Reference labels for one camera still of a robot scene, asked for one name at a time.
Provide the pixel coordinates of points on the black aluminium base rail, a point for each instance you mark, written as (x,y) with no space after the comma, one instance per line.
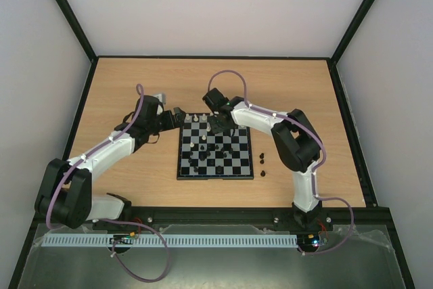
(278,219)

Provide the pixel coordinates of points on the black frame post right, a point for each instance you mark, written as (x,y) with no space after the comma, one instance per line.
(351,31)

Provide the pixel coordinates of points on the black magnetic chess board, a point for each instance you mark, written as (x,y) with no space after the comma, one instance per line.
(232,152)

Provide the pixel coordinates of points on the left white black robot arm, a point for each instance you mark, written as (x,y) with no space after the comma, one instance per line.
(66,192)

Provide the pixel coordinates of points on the light blue slotted cable duct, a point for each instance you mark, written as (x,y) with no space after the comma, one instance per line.
(172,241)

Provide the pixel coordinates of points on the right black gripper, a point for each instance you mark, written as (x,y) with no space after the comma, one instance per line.
(218,124)

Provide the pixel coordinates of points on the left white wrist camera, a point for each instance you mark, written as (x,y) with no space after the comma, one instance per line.
(161,97)

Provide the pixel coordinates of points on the black frame post left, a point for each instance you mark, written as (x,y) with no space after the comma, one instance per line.
(77,29)

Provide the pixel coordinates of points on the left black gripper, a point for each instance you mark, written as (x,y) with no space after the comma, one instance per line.
(180,120)

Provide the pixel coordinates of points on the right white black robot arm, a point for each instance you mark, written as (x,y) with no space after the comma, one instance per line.
(298,145)

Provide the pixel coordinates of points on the black frame post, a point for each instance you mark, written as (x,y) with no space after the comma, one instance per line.
(351,31)
(77,29)

